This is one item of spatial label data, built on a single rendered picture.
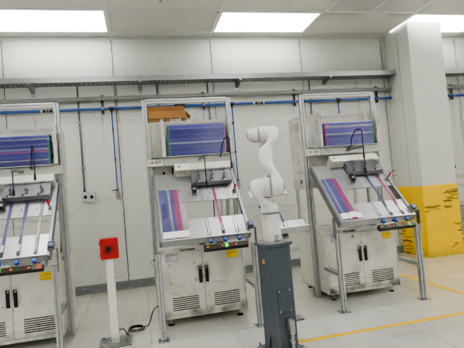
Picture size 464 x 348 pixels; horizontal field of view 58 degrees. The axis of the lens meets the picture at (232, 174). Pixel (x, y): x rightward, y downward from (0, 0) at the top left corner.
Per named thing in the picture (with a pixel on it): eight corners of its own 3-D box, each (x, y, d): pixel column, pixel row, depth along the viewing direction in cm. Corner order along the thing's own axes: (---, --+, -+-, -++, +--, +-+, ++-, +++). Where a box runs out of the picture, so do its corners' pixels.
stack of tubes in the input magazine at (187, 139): (227, 152, 365) (224, 121, 365) (169, 156, 353) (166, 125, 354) (224, 153, 377) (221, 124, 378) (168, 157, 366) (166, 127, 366)
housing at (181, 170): (230, 177, 369) (231, 166, 359) (175, 182, 358) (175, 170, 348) (228, 171, 375) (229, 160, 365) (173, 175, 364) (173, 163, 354)
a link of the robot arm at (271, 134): (261, 199, 277) (286, 197, 275) (260, 192, 266) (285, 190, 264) (257, 132, 295) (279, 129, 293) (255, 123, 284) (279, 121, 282)
